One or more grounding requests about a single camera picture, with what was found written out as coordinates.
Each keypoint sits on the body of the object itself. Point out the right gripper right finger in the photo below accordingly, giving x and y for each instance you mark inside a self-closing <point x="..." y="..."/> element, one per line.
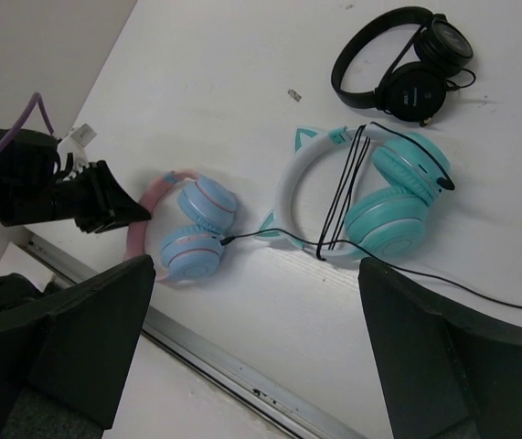
<point x="446" y="370"/>

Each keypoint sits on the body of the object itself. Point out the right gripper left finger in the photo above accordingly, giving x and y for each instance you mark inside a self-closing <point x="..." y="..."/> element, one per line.
<point x="65" y="354"/>

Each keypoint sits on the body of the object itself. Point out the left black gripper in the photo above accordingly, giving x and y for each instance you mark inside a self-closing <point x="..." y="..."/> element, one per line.
<point x="95" y="201"/>

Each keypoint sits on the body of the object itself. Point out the pink blue cat-ear headphones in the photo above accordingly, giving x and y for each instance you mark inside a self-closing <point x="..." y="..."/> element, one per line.
<point x="192" y="252"/>

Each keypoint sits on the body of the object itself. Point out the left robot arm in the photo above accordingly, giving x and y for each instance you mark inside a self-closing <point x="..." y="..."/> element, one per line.
<point x="36" y="186"/>

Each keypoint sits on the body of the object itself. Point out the white teal cat-ear headphones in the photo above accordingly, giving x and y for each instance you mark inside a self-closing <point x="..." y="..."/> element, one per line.
<point x="388" y="222"/>

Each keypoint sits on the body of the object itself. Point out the black headphones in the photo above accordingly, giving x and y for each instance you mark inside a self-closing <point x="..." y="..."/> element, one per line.
<point x="415" y="85"/>

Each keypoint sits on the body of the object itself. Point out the small brown debris piece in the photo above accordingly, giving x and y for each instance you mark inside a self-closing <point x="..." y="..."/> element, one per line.
<point x="294" y="95"/>

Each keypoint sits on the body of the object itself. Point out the aluminium front rail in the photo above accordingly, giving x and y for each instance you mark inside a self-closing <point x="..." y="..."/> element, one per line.
<point x="285" y="333"/>

